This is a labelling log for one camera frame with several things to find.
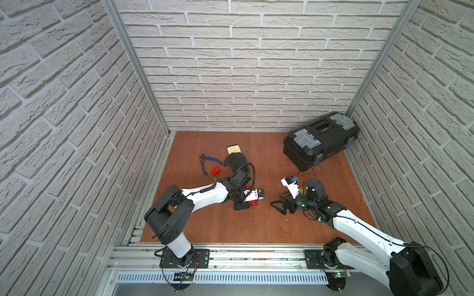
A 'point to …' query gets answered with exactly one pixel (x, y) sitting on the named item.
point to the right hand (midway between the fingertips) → (278, 199)
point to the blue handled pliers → (203, 157)
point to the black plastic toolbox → (308, 145)
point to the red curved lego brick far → (216, 171)
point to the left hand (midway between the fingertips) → (249, 198)
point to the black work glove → (236, 161)
